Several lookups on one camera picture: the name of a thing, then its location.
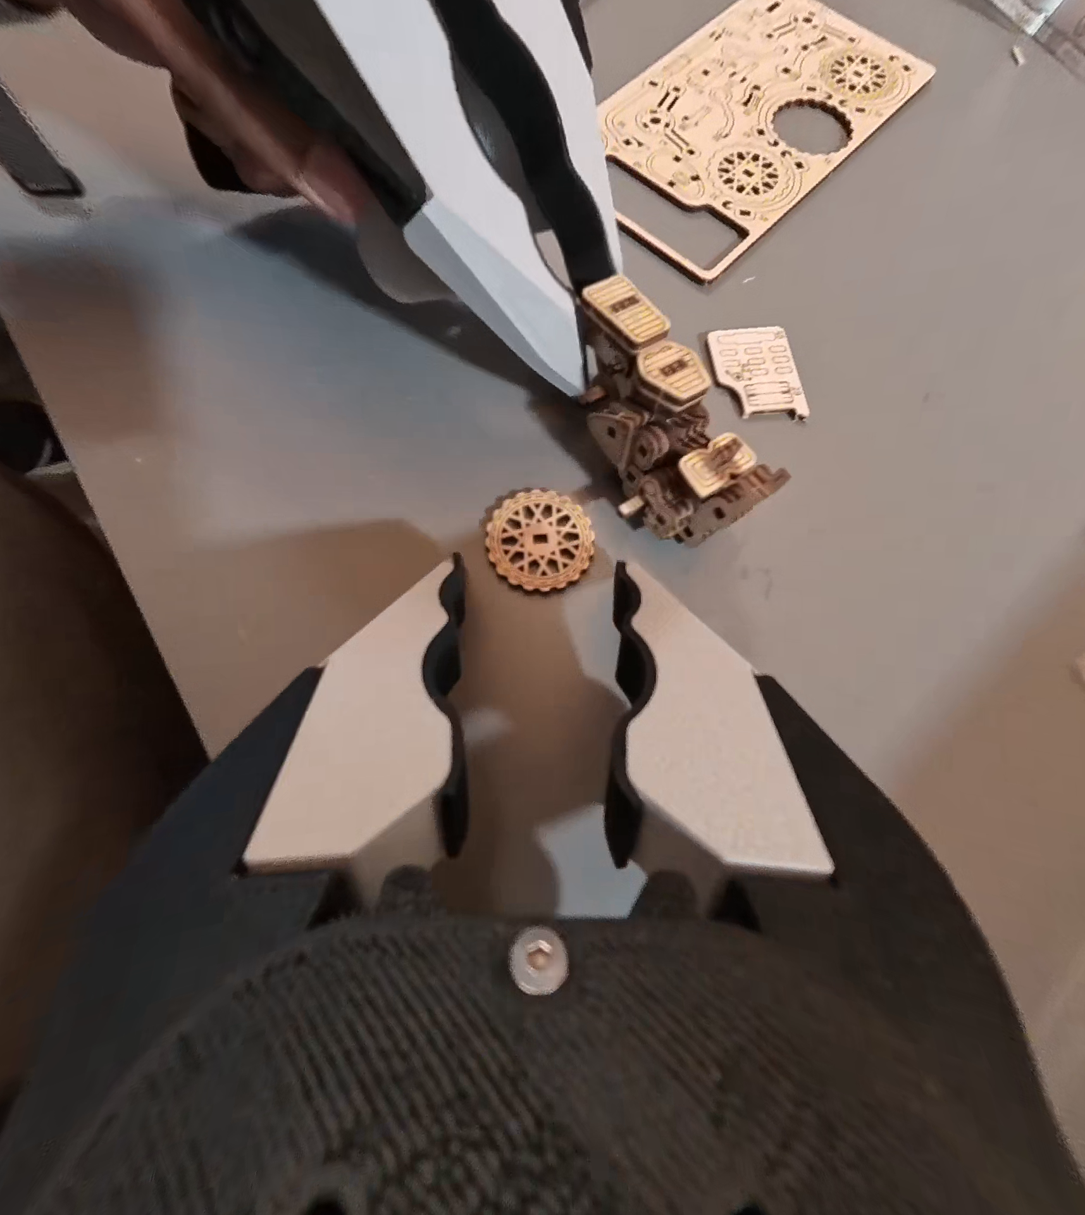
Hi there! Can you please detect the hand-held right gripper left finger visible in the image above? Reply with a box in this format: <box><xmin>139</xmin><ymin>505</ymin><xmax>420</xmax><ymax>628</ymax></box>
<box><xmin>240</xmin><ymin>554</ymin><xmax>470</xmax><ymax>876</ymax></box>

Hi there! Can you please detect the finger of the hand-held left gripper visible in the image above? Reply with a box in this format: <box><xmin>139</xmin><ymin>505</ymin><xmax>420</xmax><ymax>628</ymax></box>
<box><xmin>315</xmin><ymin>0</ymin><xmax>591</xmax><ymax>398</ymax></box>
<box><xmin>437</xmin><ymin>0</ymin><xmax>626</xmax><ymax>288</ymax></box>

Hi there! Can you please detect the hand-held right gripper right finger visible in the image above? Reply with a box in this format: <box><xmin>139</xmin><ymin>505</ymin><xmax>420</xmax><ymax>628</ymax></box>
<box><xmin>604</xmin><ymin>559</ymin><xmax>837</xmax><ymax>881</ymax></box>

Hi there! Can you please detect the wooden engine model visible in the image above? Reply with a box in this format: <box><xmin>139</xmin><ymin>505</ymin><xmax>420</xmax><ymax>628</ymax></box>
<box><xmin>579</xmin><ymin>274</ymin><xmax>792</xmax><ymax>549</ymax></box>

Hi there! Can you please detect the wooden gear wheel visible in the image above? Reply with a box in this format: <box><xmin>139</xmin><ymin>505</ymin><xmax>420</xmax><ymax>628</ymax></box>
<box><xmin>485</xmin><ymin>488</ymin><xmax>595</xmax><ymax>595</ymax></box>

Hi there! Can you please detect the person's left hand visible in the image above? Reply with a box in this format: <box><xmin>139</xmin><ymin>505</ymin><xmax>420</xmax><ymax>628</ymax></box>
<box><xmin>58</xmin><ymin>0</ymin><xmax>361</xmax><ymax>221</ymax></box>

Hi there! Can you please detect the wooden puzzle sheet round hole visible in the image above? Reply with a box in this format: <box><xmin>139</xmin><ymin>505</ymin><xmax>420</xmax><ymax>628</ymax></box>
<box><xmin>596</xmin><ymin>0</ymin><xmax>939</xmax><ymax>284</ymax></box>

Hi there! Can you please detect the small wooden puzzle piece sheet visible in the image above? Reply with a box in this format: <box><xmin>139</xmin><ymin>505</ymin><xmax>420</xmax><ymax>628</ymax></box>
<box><xmin>705</xmin><ymin>327</ymin><xmax>812</xmax><ymax>421</ymax></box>

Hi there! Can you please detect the person's trouser leg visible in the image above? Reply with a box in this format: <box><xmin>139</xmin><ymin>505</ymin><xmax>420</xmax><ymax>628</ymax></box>
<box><xmin>0</xmin><ymin>418</ymin><xmax>214</xmax><ymax>1215</ymax></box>

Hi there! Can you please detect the dark shoe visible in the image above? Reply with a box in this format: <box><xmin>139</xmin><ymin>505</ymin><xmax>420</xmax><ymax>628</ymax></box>
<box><xmin>0</xmin><ymin>397</ymin><xmax>72</xmax><ymax>478</ymax></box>

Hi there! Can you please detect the black strap with rivets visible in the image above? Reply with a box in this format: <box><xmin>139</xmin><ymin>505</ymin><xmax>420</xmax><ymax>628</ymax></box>
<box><xmin>0</xmin><ymin>0</ymin><xmax>85</xmax><ymax>198</ymax></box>

